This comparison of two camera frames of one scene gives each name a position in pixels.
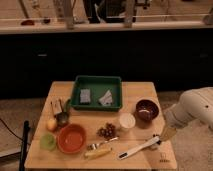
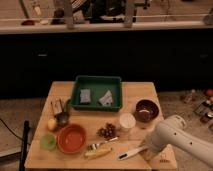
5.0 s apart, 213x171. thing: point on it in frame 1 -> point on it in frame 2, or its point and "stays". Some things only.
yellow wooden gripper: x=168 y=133 -> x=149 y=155
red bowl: x=71 y=138 stays
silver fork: x=93 y=146 stays
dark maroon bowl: x=147 y=110 stays
